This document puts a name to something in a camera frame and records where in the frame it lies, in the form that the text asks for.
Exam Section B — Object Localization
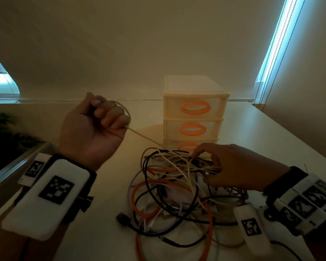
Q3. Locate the person's right hand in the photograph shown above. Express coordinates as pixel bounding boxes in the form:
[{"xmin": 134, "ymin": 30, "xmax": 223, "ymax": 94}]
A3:
[{"xmin": 191, "ymin": 142, "xmax": 291, "ymax": 192}]

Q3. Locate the bright narrow window strip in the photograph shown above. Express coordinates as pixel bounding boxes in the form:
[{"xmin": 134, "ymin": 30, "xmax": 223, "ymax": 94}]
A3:
[{"xmin": 254, "ymin": 0, "xmax": 308, "ymax": 104}]

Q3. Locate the cream three-drawer organiser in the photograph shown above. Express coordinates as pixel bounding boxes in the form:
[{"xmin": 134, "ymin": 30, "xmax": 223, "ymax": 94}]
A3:
[{"xmin": 163, "ymin": 75, "xmax": 230, "ymax": 158}]

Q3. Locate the bright window corner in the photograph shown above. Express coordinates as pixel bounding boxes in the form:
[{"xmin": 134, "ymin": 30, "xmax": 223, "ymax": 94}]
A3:
[{"xmin": 0, "ymin": 46, "xmax": 20, "ymax": 102}]

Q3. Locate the cream white USB cable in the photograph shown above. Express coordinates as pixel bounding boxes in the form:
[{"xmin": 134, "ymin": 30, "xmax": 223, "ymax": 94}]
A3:
[{"xmin": 108, "ymin": 100, "xmax": 166, "ymax": 150}]

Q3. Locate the person's left forearm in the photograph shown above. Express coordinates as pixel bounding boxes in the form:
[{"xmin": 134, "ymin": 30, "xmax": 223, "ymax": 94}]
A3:
[{"xmin": 0, "ymin": 212, "xmax": 71, "ymax": 261}]

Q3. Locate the person's left hand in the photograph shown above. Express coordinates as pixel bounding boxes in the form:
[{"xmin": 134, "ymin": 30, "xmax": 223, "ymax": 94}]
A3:
[{"xmin": 58, "ymin": 91, "xmax": 131, "ymax": 171}]

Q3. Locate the beaded blind pull chain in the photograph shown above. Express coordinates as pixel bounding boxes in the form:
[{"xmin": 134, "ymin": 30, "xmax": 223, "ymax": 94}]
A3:
[{"xmin": 254, "ymin": 0, "xmax": 308, "ymax": 105}]

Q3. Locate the pile of cables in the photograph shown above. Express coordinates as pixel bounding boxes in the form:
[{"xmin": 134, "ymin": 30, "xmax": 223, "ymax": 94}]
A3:
[{"xmin": 116, "ymin": 148, "xmax": 246, "ymax": 261}]

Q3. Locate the person's right forearm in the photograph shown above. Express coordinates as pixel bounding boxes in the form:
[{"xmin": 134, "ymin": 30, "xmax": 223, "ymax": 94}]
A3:
[{"xmin": 304, "ymin": 228, "xmax": 326, "ymax": 261}]

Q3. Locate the thin black right camera wire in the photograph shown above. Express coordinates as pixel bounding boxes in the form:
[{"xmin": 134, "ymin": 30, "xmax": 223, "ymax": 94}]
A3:
[{"xmin": 270, "ymin": 240, "xmax": 305, "ymax": 261}]

